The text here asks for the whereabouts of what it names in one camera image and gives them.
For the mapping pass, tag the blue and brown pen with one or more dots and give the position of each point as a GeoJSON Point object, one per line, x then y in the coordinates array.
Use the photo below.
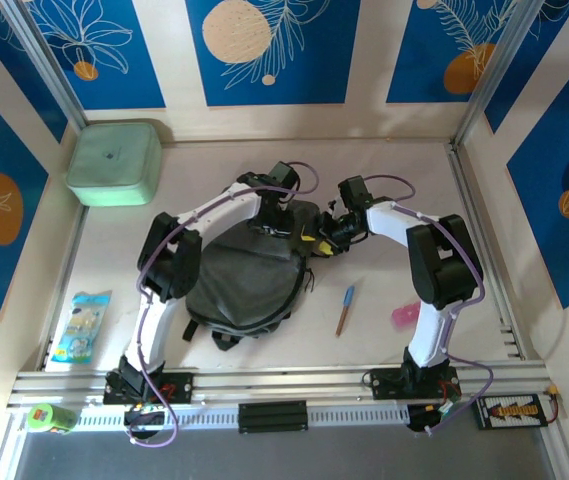
{"type": "Point", "coordinates": [346, 307]}

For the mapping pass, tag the grey fabric backpack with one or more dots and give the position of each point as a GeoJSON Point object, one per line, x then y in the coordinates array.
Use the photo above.
{"type": "Point", "coordinates": [244, 285]}

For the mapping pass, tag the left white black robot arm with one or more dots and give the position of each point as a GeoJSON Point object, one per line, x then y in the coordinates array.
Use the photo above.
{"type": "Point", "coordinates": [214, 210]}

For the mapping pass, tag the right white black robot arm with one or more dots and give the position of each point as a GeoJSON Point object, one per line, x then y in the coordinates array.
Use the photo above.
{"type": "Point", "coordinates": [389, 222]}

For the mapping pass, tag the pink plastic eraser case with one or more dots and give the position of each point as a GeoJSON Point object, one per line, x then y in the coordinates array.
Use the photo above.
{"type": "Point", "coordinates": [405, 316]}

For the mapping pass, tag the blue poster beige circle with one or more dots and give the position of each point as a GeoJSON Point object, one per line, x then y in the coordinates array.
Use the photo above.
{"type": "Point", "coordinates": [284, 75]}

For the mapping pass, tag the mint green zipped case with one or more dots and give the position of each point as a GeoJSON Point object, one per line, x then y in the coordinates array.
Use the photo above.
{"type": "Point", "coordinates": [111, 165]}

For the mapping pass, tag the black ribbed block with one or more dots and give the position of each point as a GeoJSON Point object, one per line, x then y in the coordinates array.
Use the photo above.
{"type": "Point", "coordinates": [274, 417]}

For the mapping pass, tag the blue poster orange circle fern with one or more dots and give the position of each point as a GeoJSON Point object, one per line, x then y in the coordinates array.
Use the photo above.
{"type": "Point", "coordinates": [429, 50]}

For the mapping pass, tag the grey metal plate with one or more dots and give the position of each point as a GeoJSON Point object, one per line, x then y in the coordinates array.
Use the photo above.
{"type": "Point", "coordinates": [284, 457]}

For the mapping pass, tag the light blue snack packet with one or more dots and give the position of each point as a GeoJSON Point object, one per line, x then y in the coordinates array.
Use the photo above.
{"type": "Point", "coordinates": [81, 325]}

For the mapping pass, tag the blue poster white flower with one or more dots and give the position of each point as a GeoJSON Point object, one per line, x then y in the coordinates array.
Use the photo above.
{"type": "Point", "coordinates": [114, 50]}

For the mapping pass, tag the black power distribution board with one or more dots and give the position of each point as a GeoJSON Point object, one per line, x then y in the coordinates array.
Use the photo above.
{"type": "Point", "coordinates": [511, 412]}

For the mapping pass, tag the green can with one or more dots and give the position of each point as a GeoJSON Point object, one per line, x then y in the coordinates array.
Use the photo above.
{"type": "Point", "coordinates": [51, 419]}

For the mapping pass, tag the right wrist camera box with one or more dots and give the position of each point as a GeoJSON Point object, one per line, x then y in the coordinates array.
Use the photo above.
{"type": "Point", "coordinates": [356, 190]}

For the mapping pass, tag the aluminium table edge rail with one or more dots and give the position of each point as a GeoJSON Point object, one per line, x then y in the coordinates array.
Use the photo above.
{"type": "Point", "coordinates": [69, 270]}
{"type": "Point", "coordinates": [469, 200]}

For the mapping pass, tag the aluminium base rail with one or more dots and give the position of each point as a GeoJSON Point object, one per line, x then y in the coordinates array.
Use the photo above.
{"type": "Point", "coordinates": [284, 382]}

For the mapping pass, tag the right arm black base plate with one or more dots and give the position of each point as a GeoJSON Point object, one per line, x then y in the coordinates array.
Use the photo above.
{"type": "Point", "coordinates": [386, 385]}

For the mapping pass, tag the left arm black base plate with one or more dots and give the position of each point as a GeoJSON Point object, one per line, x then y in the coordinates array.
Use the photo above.
{"type": "Point", "coordinates": [179, 387]}

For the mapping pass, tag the aluminium frame post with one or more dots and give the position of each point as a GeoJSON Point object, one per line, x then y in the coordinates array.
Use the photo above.
{"type": "Point", "coordinates": [499, 70]}
{"type": "Point", "coordinates": [46, 65]}

